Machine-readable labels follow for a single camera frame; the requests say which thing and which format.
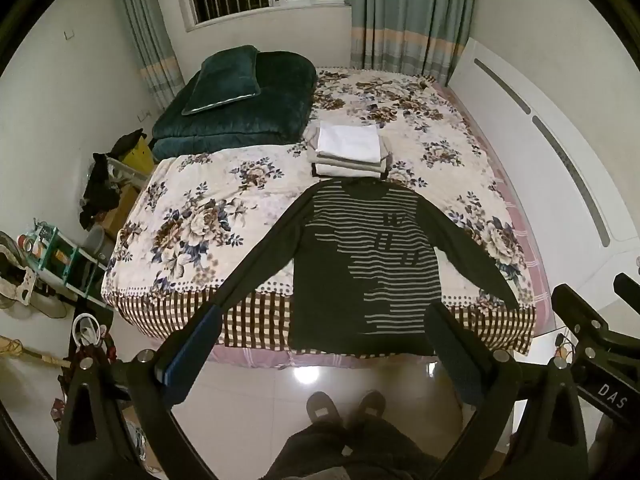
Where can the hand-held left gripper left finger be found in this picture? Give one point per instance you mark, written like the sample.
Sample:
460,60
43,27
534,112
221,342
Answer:
192,355

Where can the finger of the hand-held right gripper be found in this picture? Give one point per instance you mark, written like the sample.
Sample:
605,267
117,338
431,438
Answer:
575,307
629,287

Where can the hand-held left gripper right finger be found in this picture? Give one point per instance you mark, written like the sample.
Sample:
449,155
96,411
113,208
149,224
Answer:
452,355

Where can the dark striped sweater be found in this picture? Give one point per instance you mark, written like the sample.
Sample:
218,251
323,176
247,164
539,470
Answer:
375,270

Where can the pile of dark clothes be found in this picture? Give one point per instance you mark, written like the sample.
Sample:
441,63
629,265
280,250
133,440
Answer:
102,185

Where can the stack of folded clothes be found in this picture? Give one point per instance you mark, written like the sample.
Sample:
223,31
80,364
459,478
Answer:
325,165

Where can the grey slipper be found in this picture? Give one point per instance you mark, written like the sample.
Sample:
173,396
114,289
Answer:
322,410
369,407

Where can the white slippers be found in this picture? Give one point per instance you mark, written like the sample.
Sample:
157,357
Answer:
87,330

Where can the floral bedsheet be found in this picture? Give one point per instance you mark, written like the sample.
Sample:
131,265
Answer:
210,220

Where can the person's legs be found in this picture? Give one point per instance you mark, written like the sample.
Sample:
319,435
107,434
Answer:
350,455

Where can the grey bucket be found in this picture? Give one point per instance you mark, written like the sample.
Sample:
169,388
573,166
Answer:
95,240

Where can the green shelf rack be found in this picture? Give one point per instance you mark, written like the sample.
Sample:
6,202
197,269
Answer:
65,260

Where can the wooden cabinet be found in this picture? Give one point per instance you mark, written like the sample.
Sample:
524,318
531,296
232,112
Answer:
122,210

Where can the broom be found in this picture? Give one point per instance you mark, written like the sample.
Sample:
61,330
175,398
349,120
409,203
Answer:
30,352

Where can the white bed headboard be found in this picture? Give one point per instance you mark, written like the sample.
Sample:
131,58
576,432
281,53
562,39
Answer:
540,135

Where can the yellow box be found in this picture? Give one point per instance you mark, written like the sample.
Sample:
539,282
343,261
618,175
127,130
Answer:
139,157

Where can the white folded garment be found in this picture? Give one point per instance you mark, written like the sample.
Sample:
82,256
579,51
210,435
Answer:
347,140

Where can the green velvet quilt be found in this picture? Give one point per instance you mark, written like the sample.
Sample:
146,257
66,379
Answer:
270,105

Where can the green velvet pillow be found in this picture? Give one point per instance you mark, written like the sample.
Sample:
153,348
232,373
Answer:
222,80

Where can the green striped curtain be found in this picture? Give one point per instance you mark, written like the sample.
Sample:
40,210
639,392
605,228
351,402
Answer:
145,25
405,15

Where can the wall outlet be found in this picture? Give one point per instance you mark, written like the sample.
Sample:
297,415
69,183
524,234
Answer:
145,115

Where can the wall switch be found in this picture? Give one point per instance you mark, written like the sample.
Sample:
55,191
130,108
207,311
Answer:
69,35

